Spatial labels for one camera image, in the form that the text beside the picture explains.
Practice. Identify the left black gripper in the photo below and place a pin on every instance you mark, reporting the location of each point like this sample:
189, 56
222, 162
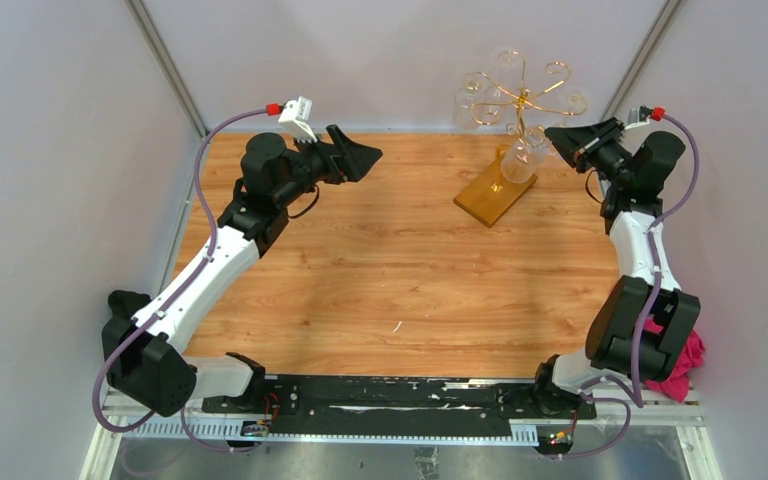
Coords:
336, 168

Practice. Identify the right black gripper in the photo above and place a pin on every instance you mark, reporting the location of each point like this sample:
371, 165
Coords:
579, 145

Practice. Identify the clear ribbed wine glass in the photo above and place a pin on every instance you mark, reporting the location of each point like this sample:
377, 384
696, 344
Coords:
526, 154

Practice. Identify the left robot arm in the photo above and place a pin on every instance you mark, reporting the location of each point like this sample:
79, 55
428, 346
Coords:
145, 340

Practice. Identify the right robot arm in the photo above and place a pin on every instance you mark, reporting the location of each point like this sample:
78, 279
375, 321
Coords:
643, 326

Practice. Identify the clear wine glass right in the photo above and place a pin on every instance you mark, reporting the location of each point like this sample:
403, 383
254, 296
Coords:
573, 103

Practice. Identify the clear wine glass back top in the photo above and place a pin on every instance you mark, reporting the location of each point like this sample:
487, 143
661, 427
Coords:
507, 61

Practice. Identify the clear wine glass back left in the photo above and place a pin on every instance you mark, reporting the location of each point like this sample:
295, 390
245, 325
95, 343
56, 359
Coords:
467, 97

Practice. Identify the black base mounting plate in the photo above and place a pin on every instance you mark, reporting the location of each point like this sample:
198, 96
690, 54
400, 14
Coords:
396, 407

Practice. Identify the pink cloth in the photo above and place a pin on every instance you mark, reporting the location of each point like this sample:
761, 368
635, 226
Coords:
677, 385

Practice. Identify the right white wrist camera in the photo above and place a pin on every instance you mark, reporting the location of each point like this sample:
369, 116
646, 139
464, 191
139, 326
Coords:
638, 117

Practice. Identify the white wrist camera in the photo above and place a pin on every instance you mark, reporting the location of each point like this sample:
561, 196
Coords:
294, 119
638, 117

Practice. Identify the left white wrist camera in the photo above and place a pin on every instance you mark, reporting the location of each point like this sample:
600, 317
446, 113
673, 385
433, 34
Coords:
294, 119

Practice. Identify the aluminium frame rail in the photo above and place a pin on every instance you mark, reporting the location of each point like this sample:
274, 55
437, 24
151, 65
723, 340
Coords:
662, 440

